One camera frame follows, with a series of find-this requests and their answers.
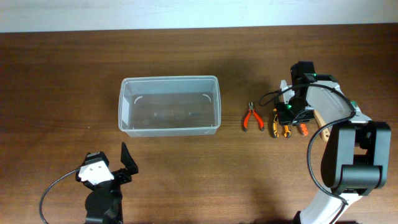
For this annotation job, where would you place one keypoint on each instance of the orange scraper wooden handle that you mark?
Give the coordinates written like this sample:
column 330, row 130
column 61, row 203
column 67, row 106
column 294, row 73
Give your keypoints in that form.
column 325, row 134

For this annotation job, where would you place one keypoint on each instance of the orange socket bit holder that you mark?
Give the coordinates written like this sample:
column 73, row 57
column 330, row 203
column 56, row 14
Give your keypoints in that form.
column 303, row 129

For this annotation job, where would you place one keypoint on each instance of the yellow black long-nose pliers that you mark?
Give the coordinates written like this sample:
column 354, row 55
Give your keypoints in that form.
column 274, row 133

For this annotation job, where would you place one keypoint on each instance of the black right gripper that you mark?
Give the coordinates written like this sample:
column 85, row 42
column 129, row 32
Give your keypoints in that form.
column 285, row 119

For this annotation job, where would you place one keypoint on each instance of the clear plastic container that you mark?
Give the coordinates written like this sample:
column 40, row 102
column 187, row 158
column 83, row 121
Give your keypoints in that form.
column 169, row 106

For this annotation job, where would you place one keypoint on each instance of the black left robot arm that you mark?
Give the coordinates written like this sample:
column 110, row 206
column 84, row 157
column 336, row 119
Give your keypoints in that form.
column 104, row 203

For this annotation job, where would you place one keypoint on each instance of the red handled cutting pliers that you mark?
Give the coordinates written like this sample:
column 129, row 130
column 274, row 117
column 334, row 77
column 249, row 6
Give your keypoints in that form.
column 252, row 111

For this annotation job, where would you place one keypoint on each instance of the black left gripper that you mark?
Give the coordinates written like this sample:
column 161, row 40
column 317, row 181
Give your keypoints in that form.
column 125, row 176

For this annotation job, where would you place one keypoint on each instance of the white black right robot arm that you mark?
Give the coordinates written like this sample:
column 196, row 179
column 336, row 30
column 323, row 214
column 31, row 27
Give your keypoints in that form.
column 355, row 160

